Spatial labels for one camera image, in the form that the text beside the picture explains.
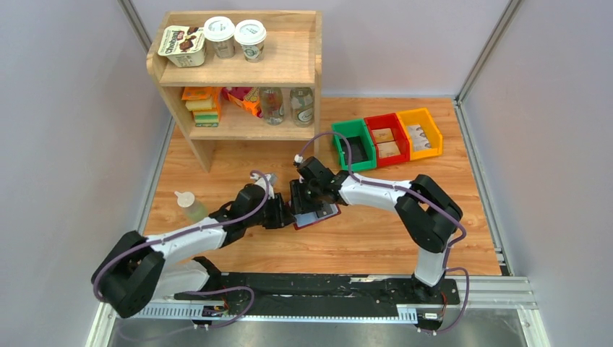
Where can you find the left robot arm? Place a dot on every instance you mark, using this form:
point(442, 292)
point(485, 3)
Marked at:
point(129, 275)

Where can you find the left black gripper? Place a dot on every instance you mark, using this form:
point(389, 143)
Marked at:
point(280, 220)

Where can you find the cardboard pieces in red bin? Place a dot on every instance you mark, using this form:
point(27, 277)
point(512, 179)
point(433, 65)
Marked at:
point(385, 143)

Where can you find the yellow plastic bin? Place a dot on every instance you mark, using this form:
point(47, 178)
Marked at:
point(423, 117)

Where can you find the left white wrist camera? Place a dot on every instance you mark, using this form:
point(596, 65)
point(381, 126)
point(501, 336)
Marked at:
point(266, 181)

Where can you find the small clear squeeze bottle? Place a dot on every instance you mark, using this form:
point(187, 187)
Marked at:
point(193, 209)

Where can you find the orange snack box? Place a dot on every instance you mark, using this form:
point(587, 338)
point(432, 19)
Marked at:
point(247, 98)

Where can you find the red leather card holder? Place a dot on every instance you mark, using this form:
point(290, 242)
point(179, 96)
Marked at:
point(310, 219)

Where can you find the right white-lidded paper cup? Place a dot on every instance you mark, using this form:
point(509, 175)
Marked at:
point(251, 35)

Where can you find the dark credit card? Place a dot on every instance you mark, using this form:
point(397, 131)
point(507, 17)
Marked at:
point(325, 211)
point(358, 150)

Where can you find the clear glass bottle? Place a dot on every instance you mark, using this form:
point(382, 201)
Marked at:
point(302, 106)
point(271, 104)

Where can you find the white packet in yellow bin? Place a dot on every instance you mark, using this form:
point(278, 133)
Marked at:
point(418, 137)

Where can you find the right clear glass bottle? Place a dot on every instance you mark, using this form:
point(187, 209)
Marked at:
point(302, 106)

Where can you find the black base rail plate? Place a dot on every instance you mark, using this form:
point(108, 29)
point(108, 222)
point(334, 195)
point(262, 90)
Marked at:
point(326, 295)

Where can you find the green plastic bin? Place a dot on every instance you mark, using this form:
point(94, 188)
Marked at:
point(357, 127)

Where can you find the Chobani yogurt tub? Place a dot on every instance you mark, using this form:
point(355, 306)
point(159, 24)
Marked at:
point(184, 46)

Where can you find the left clear glass bottle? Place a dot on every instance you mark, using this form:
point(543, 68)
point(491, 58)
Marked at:
point(271, 104)

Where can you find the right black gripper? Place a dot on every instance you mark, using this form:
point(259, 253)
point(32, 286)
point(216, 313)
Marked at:
point(298, 205)

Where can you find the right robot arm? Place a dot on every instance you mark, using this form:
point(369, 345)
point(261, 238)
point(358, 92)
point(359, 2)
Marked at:
point(428, 213)

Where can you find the red plastic bin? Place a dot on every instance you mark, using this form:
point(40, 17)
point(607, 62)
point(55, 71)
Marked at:
point(389, 120)

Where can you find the left white-lidded paper cup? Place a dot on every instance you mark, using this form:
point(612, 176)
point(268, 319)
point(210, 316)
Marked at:
point(219, 31)

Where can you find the wooden two-tier shelf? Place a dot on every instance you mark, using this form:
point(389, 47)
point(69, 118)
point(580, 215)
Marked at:
point(292, 58)

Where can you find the white-lidded paper cup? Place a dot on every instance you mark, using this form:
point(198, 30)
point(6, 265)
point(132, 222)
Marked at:
point(219, 31)
point(251, 35)

